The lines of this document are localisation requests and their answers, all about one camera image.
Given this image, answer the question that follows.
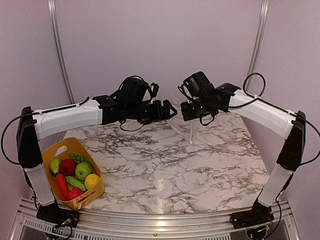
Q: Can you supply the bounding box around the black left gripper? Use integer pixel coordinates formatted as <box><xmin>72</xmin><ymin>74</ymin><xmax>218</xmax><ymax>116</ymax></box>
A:
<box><xmin>126</xmin><ymin>98</ymin><xmax>177</xmax><ymax>125</ymax></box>

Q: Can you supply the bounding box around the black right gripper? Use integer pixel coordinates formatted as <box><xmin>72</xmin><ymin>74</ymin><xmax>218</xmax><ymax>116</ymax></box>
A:
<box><xmin>181</xmin><ymin>95</ymin><xmax>216</xmax><ymax>121</ymax></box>

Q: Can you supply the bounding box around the clear polka dot zip bag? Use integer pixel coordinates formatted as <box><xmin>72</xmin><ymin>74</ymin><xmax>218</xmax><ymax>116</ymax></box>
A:
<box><xmin>162</xmin><ymin>90</ymin><xmax>195</xmax><ymax>144</ymax></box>

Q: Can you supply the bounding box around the green toy grape bunch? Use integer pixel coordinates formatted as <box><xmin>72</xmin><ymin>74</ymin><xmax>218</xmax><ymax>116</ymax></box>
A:
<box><xmin>69</xmin><ymin>152</ymin><xmax>85</xmax><ymax>164</ymax></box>

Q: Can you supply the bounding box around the green toy apple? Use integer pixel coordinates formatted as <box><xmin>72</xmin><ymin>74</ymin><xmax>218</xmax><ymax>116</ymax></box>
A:
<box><xmin>75</xmin><ymin>161</ymin><xmax>92</xmax><ymax>181</ymax></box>

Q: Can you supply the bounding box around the yellow toy lemon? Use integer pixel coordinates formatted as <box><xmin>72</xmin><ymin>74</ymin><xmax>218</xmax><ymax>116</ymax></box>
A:
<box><xmin>84</xmin><ymin>173</ymin><xmax>100</xmax><ymax>190</ymax></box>

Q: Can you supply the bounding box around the red toy pomegranate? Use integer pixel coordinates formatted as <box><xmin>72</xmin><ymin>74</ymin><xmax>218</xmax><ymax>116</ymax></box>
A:
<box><xmin>60</xmin><ymin>158</ymin><xmax>77</xmax><ymax>176</ymax></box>

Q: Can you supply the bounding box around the yellow plastic basket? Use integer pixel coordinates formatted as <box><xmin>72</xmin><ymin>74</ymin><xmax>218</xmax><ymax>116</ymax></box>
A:
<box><xmin>42</xmin><ymin>137</ymin><xmax>105</xmax><ymax>210</ymax></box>

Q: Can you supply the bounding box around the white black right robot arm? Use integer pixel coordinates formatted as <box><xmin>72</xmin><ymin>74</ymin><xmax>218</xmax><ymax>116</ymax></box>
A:
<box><xmin>178</xmin><ymin>80</ymin><xmax>306</xmax><ymax>224</ymax></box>

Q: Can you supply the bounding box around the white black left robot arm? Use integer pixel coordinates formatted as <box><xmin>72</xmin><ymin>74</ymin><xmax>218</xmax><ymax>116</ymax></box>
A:
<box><xmin>16</xmin><ymin>95</ymin><xmax>178</xmax><ymax>223</ymax></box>

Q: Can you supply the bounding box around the green toy bitter gourd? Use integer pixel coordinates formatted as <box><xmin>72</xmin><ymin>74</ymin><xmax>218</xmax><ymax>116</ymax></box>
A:
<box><xmin>65</xmin><ymin>175</ymin><xmax>87</xmax><ymax>192</ymax></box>

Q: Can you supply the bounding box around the red toy apple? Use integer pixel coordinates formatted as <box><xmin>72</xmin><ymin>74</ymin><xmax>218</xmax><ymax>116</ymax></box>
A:
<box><xmin>65</xmin><ymin>187</ymin><xmax>83</xmax><ymax>201</ymax></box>

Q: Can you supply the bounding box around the green toy pear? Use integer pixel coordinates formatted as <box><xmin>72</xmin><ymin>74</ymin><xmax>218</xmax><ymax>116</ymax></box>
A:
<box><xmin>49</xmin><ymin>158</ymin><xmax>62</xmax><ymax>175</ymax></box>

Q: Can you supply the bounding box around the red toy chili pepper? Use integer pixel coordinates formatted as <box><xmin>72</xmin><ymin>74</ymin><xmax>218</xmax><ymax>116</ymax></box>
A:
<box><xmin>56</xmin><ymin>173</ymin><xmax>69</xmax><ymax>200</ymax></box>

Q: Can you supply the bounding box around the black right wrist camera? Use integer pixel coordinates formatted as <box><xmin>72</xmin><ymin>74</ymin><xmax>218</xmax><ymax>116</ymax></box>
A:
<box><xmin>182</xmin><ymin>71</ymin><xmax>215</xmax><ymax>100</ymax></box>

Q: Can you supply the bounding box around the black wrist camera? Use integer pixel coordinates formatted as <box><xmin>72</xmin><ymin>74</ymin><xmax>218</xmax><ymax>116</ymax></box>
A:
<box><xmin>115</xmin><ymin>75</ymin><xmax>159</xmax><ymax>105</ymax></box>
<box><xmin>182</xmin><ymin>71</ymin><xmax>215</xmax><ymax>100</ymax></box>

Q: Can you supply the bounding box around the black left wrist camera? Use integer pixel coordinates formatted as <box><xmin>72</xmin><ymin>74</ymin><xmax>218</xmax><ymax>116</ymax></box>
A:
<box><xmin>115</xmin><ymin>75</ymin><xmax>159</xmax><ymax>105</ymax></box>

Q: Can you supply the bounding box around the aluminium front frame rail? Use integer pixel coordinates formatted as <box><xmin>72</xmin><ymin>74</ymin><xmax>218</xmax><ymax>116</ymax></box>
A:
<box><xmin>9</xmin><ymin>198</ymin><xmax>301</xmax><ymax>240</ymax></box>

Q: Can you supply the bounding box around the right aluminium corner post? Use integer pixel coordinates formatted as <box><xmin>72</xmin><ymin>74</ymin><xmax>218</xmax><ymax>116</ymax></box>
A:
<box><xmin>247</xmin><ymin>0</ymin><xmax>270</xmax><ymax>75</ymax></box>

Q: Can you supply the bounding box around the aluminium corner post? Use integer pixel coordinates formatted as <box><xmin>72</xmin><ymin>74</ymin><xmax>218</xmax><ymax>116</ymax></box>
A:
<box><xmin>247</xmin><ymin>0</ymin><xmax>270</xmax><ymax>75</ymax></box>
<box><xmin>47</xmin><ymin>0</ymin><xmax>75</xmax><ymax>104</ymax></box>

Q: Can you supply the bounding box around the left aluminium corner post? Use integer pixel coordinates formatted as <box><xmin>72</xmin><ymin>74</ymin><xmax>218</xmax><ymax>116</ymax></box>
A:
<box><xmin>47</xmin><ymin>0</ymin><xmax>75</xmax><ymax>104</ymax></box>

